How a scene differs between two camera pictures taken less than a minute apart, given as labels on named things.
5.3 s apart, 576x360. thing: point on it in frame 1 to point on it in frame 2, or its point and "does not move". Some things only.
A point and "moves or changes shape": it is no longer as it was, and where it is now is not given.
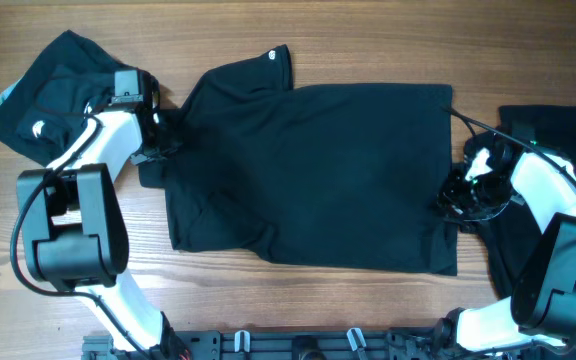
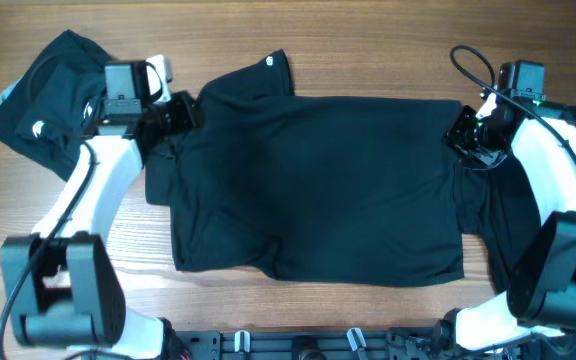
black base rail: x=382 y=344 does not move
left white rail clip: x=237 y=340 does not move
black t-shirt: x=342 y=176 moves or changes shape
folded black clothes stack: x=44 y=109 does not move
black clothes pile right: x=560 y=129 does not move
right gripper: x=449 y=199 to x=457 y=135
